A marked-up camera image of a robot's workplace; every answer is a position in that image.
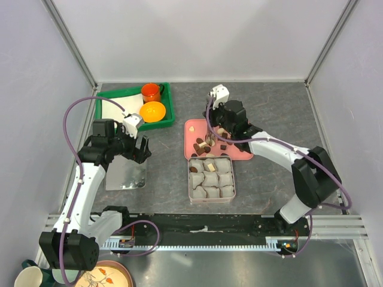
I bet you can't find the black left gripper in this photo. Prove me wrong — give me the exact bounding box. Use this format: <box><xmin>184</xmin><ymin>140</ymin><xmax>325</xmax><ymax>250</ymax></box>
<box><xmin>108</xmin><ymin>123</ymin><xmax>151</xmax><ymax>164</ymax></box>

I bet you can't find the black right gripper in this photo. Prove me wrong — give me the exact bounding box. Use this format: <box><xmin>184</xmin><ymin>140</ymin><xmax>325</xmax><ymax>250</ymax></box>
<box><xmin>203</xmin><ymin>97</ymin><xmax>235</xmax><ymax>135</ymax></box>

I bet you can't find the pink tray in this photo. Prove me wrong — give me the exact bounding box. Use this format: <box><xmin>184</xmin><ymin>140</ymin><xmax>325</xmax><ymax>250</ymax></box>
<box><xmin>184</xmin><ymin>118</ymin><xmax>253</xmax><ymax>161</ymax></box>

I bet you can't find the white rectangular chocolate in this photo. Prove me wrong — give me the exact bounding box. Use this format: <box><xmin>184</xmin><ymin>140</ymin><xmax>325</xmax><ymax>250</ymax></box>
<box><xmin>208</xmin><ymin>163</ymin><xmax>216</xmax><ymax>172</ymax></box>

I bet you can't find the pink chocolate tin box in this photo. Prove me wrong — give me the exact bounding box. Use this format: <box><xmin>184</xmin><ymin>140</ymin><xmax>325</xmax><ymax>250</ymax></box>
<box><xmin>187</xmin><ymin>155</ymin><xmax>236</xmax><ymax>204</ymax></box>

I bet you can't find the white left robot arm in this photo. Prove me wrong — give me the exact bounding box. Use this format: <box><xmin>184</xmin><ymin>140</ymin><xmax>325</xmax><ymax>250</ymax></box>
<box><xmin>39</xmin><ymin>114</ymin><xmax>151</xmax><ymax>271</ymax></box>

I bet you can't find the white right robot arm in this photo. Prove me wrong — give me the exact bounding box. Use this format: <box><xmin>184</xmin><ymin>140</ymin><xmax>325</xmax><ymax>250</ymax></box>
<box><xmin>204</xmin><ymin>97</ymin><xmax>344</xmax><ymax>236</ymax></box>

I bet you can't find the silver tin lid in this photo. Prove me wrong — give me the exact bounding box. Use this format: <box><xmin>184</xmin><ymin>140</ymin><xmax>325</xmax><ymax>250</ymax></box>
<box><xmin>105</xmin><ymin>155</ymin><xmax>148</xmax><ymax>191</ymax></box>

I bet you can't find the yellow bowl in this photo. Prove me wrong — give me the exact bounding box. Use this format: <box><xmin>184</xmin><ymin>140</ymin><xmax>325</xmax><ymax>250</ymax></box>
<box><xmin>139</xmin><ymin>101</ymin><xmax>166</xmax><ymax>123</ymax></box>

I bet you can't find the green plastic bin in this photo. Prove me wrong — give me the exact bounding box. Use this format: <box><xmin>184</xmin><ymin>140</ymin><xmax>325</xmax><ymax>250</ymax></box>
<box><xmin>94</xmin><ymin>83</ymin><xmax>175</xmax><ymax>132</ymax></box>

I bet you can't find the orange mug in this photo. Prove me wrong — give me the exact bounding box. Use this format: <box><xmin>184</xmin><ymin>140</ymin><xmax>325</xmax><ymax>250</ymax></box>
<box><xmin>141</xmin><ymin>83</ymin><xmax>165</xmax><ymax>103</ymax></box>

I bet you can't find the pink painted plate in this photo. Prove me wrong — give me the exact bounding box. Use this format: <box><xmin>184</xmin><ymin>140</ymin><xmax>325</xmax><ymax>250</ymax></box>
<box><xmin>75</xmin><ymin>260</ymin><xmax>133</xmax><ymax>287</ymax></box>

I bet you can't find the light green bowl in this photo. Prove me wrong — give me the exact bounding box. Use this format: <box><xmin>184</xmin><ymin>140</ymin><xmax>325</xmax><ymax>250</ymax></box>
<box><xmin>52</xmin><ymin>269</ymin><xmax>82</xmax><ymax>285</ymax></box>

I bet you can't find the cream and green mug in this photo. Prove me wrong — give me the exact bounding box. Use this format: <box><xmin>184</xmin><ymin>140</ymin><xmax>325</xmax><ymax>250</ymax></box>
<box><xmin>14</xmin><ymin>259</ymin><xmax>55</xmax><ymax>287</ymax></box>

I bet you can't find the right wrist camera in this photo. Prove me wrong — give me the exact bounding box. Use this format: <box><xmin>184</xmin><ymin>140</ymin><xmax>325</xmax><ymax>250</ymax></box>
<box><xmin>209</xmin><ymin>84</ymin><xmax>230</xmax><ymax>107</ymax></box>

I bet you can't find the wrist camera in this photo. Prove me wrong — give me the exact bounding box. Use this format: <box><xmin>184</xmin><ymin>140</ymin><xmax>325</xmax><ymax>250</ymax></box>
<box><xmin>122</xmin><ymin>111</ymin><xmax>144</xmax><ymax>139</ymax></box>
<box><xmin>209</xmin><ymin>84</ymin><xmax>230</xmax><ymax>107</ymax></box>

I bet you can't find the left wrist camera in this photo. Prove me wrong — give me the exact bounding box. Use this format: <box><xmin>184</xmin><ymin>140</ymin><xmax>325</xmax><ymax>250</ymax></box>
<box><xmin>122</xmin><ymin>111</ymin><xmax>144</xmax><ymax>139</ymax></box>

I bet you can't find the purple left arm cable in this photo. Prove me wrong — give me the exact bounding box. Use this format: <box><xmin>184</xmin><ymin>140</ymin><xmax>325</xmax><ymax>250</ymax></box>
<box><xmin>59</xmin><ymin>96</ymin><xmax>128</xmax><ymax>284</ymax></box>

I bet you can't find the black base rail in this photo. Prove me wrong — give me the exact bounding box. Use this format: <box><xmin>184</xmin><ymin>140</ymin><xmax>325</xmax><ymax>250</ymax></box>
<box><xmin>116</xmin><ymin>213</ymin><xmax>309</xmax><ymax>249</ymax></box>

